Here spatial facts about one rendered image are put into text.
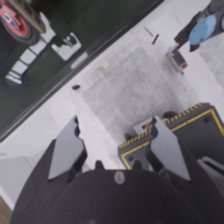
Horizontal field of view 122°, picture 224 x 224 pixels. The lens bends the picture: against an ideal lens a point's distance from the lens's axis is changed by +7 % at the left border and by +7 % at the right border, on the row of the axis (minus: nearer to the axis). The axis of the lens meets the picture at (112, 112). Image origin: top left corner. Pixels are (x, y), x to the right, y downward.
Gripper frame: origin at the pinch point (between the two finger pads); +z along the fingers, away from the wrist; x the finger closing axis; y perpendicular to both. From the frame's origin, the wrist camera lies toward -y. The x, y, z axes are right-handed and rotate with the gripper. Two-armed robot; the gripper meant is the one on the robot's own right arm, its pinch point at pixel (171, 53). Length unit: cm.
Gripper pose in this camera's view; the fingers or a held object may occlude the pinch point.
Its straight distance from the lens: 91.4
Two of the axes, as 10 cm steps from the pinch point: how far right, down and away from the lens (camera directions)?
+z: 0.6, -0.9, 9.9
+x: -8.1, 5.8, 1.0
